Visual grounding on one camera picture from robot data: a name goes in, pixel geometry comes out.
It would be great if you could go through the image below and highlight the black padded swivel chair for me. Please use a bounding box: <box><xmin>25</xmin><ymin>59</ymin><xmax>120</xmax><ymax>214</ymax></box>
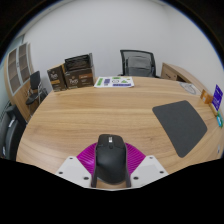
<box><xmin>0</xmin><ymin>104</ymin><xmax>28</xmax><ymax>162</ymax></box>

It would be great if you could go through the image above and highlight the dark grey mouse pad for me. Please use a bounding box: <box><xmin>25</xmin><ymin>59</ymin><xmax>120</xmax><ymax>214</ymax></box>
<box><xmin>152</xmin><ymin>100</ymin><xmax>208</xmax><ymax>159</ymax></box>

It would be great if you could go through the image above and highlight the large brown cardboard box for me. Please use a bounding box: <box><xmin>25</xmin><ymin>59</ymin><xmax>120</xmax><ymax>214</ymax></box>
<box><xmin>64</xmin><ymin>67</ymin><xmax>96</xmax><ymax>90</ymax></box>

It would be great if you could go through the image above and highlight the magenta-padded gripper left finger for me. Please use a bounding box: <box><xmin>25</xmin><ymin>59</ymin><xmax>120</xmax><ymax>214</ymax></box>
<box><xmin>54</xmin><ymin>142</ymin><xmax>98</xmax><ymax>188</ymax></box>

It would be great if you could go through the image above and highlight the wooden shelf unit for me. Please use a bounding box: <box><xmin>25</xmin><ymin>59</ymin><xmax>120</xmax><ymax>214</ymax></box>
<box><xmin>3</xmin><ymin>42</ymin><xmax>36</xmax><ymax>118</ymax></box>

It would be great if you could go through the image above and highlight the printed green purple paper sheet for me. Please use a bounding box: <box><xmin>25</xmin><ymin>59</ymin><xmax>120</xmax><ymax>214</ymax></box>
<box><xmin>93</xmin><ymin>76</ymin><xmax>135</xmax><ymax>89</ymax></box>

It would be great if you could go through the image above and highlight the small brown cardboard box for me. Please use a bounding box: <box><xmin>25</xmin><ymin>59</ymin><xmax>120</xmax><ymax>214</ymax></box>
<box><xmin>46</xmin><ymin>63</ymin><xmax>68</xmax><ymax>92</ymax></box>

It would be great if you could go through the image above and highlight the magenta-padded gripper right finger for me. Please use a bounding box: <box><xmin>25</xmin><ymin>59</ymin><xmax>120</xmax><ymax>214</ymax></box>
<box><xmin>125</xmin><ymin>142</ymin><xmax>169</xmax><ymax>188</ymax></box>

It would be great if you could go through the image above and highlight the black open box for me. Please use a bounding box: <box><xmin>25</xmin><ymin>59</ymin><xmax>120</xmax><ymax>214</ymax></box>
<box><xmin>64</xmin><ymin>52</ymin><xmax>94</xmax><ymax>73</ymax></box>

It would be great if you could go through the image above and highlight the black visitor chair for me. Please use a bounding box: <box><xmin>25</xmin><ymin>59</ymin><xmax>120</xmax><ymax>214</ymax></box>
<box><xmin>25</xmin><ymin>70</ymin><xmax>48</xmax><ymax>107</ymax></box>

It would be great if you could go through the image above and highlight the black computer mouse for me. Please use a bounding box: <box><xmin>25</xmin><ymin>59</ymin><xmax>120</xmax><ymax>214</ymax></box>
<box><xmin>93</xmin><ymin>133</ymin><xmax>130</xmax><ymax>185</ymax></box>

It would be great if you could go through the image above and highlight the wooden side desk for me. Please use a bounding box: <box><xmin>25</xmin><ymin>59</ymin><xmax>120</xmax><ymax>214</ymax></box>
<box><xmin>160</xmin><ymin>62</ymin><xmax>204</xmax><ymax>93</ymax></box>

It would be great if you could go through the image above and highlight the clear plastic bag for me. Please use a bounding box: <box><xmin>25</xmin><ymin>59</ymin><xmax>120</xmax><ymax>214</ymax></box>
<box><xmin>179</xmin><ymin>81</ymin><xmax>201</xmax><ymax>96</ymax></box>

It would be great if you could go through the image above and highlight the black mesh office chair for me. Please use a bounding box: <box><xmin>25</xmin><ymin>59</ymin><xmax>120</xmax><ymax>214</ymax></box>
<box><xmin>118</xmin><ymin>49</ymin><xmax>160</xmax><ymax>79</ymax></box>

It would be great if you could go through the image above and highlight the green small packet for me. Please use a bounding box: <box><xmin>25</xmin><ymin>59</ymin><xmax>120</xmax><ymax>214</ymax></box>
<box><xmin>215</xmin><ymin>111</ymin><xmax>224</xmax><ymax>128</ymax></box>

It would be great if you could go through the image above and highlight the purple card package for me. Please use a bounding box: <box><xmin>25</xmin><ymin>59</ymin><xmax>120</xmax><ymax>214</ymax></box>
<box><xmin>211</xmin><ymin>84</ymin><xmax>224</xmax><ymax>112</ymax></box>

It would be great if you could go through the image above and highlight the orange cardboard box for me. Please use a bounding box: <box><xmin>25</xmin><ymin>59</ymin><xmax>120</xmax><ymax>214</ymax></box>
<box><xmin>199</xmin><ymin>89</ymin><xmax>214</xmax><ymax>105</ymax></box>

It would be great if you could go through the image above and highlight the grey backpack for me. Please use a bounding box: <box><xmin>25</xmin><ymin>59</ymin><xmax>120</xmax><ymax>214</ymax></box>
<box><xmin>126</xmin><ymin>55</ymin><xmax>153</xmax><ymax>77</ymax></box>

